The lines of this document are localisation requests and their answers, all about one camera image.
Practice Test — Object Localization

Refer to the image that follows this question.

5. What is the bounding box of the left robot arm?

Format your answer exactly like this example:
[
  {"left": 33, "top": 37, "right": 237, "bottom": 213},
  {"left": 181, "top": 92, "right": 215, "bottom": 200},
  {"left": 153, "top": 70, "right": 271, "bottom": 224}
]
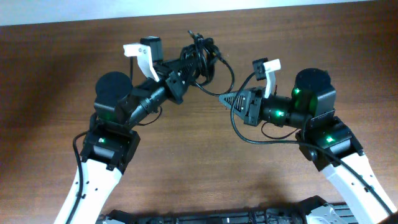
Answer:
[{"left": 55, "top": 55, "right": 202, "bottom": 223}]

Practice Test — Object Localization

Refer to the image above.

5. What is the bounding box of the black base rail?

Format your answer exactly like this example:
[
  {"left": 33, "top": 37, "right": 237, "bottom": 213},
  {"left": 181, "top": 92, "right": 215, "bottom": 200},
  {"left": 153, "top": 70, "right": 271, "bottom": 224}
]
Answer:
[{"left": 96, "top": 195, "right": 359, "bottom": 224}]

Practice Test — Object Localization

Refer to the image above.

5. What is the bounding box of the right camera cable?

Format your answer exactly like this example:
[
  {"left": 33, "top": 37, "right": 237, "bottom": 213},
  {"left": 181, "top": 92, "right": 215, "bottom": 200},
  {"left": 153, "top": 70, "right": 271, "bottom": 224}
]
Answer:
[{"left": 229, "top": 71, "right": 394, "bottom": 215}]

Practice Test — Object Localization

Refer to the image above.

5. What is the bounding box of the black cable bundle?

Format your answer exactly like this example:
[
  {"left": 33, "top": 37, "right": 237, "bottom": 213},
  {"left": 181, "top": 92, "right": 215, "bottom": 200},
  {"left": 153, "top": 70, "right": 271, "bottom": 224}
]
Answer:
[{"left": 178, "top": 30, "right": 236, "bottom": 96}]

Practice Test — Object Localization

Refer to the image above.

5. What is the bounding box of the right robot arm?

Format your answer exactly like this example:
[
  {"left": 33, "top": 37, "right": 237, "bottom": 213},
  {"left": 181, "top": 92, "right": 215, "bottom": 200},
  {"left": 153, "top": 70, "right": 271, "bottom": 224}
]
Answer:
[{"left": 219, "top": 68, "right": 397, "bottom": 223}]

